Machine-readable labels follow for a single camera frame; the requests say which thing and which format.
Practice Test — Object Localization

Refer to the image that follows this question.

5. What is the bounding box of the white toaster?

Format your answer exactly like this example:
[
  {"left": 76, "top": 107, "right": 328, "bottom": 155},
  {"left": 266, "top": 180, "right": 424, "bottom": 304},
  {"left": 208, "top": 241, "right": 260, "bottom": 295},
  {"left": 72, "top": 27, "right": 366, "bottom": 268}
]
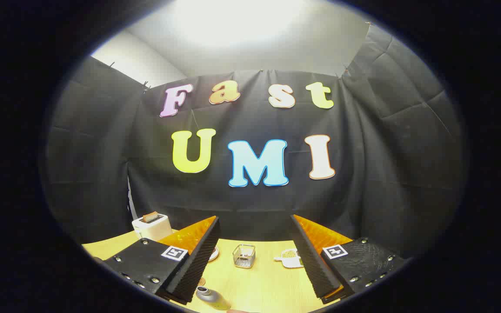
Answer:
[{"left": 132, "top": 212, "right": 174, "bottom": 242}]

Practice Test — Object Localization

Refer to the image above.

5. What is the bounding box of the black backdrop cloth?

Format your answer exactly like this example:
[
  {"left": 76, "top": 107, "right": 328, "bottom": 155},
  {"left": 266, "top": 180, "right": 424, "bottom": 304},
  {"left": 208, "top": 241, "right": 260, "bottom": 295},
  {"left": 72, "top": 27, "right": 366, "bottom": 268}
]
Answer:
[{"left": 42, "top": 24, "right": 468, "bottom": 261}]

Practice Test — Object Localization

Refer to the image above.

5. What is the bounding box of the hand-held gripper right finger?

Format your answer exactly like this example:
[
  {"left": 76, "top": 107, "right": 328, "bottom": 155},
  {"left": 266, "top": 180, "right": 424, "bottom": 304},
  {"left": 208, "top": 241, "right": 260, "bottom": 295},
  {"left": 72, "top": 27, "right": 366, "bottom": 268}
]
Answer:
[{"left": 290, "top": 214, "right": 407, "bottom": 305}]

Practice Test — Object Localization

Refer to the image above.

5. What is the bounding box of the wooden table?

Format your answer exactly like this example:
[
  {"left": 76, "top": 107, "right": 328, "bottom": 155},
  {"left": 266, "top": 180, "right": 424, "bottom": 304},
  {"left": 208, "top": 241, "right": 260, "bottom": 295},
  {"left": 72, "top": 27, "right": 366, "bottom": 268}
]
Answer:
[{"left": 81, "top": 228, "right": 355, "bottom": 313}]

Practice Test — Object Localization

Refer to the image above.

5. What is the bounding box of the small wire basket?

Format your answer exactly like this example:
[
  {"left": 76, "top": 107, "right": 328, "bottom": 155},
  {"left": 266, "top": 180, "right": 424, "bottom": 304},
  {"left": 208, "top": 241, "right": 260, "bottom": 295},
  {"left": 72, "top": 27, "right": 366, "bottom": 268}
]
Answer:
[{"left": 232, "top": 244, "right": 256, "bottom": 269}]

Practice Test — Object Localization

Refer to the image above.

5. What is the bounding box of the white dish with yellow grains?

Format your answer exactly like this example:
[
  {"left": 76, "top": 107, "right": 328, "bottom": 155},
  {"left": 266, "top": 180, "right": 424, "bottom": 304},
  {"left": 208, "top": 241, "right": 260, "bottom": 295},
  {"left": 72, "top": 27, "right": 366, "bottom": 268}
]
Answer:
[{"left": 274, "top": 248, "right": 305, "bottom": 269}]

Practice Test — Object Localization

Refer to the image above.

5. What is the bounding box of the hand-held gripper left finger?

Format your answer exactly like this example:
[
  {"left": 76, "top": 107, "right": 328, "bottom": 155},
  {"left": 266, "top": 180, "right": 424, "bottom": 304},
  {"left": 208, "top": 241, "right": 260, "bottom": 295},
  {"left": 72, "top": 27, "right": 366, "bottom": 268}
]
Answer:
[{"left": 96, "top": 215, "right": 221, "bottom": 305}]

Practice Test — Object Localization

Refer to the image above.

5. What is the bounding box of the silver bottle with green label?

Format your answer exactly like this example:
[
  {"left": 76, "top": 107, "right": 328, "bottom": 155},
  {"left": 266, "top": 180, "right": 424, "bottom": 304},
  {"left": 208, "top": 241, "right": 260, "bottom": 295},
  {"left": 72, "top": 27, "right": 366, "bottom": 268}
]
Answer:
[{"left": 196, "top": 286, "right": 232, "bottom": 310}]

